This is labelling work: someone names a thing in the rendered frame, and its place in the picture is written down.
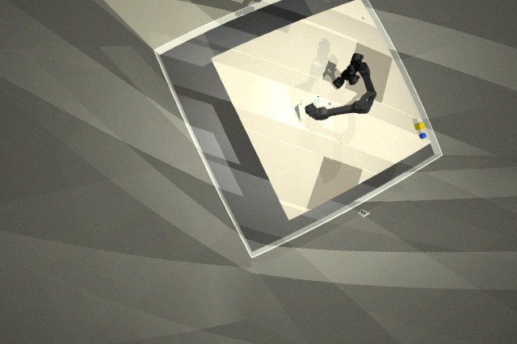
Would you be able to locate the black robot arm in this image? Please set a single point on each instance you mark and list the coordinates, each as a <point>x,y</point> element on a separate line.
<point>361,106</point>

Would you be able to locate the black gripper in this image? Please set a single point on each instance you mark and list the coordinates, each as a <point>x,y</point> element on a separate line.
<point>339,81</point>

